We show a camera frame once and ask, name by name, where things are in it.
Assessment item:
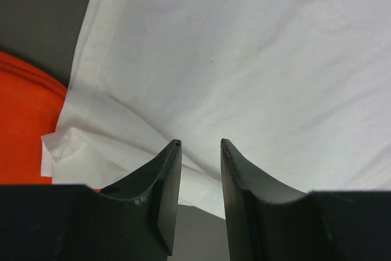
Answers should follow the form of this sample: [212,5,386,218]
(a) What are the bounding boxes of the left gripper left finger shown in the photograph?
[100,139,182,256]

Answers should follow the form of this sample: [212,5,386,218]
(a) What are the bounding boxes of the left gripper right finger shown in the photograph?
[221,139,305,260]

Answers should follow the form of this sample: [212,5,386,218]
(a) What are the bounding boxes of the white t shirt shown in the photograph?
[41,0,390,217]

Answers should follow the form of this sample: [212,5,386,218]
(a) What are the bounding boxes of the orange folded t shirt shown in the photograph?
[1,52,67,185]

